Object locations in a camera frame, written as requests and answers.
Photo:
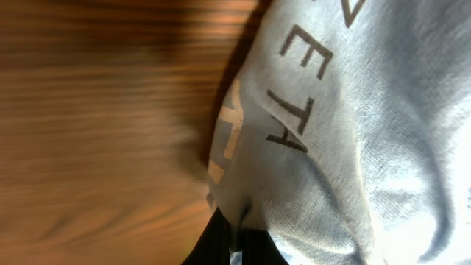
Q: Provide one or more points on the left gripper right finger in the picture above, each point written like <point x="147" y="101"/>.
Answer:
<point x="258" y="248"/>

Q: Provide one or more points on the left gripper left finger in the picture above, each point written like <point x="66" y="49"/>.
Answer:
<point x="212" y="247"/>

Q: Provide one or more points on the light blue printed t-shirt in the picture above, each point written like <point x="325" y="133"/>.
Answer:
<point x="346" y="133"/>

